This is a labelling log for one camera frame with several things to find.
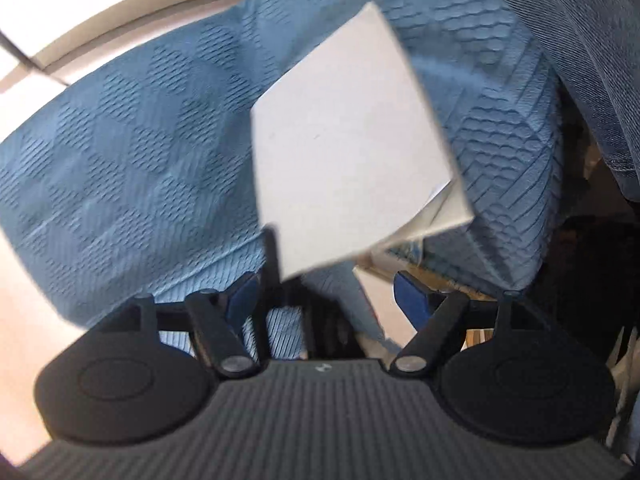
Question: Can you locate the white paperback book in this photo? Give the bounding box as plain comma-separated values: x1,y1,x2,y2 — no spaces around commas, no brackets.
250,1,476,282

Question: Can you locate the blue textured sofa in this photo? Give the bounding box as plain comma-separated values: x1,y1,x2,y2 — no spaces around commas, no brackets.
0,0,568,361

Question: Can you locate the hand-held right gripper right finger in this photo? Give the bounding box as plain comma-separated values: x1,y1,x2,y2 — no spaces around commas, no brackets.
390,271,551,377

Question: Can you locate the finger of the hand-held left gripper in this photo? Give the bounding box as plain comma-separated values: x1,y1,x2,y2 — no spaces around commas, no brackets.
299,280,362,361
260,226,282,361

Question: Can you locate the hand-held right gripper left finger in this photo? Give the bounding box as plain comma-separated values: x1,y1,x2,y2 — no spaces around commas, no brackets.
102,272,261,379

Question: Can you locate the grey-blue denim cloth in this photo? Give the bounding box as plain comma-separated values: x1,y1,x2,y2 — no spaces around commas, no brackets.
487,0,640,196

